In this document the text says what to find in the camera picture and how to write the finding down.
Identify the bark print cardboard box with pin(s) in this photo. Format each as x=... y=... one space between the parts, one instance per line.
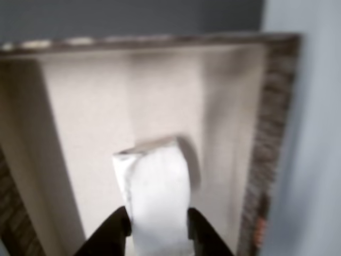
x=93 y=106

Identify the white block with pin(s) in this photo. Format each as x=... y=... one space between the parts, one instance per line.
x=157 y=192

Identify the dark grey table mat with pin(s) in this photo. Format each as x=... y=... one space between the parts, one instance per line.
x=133 y=16

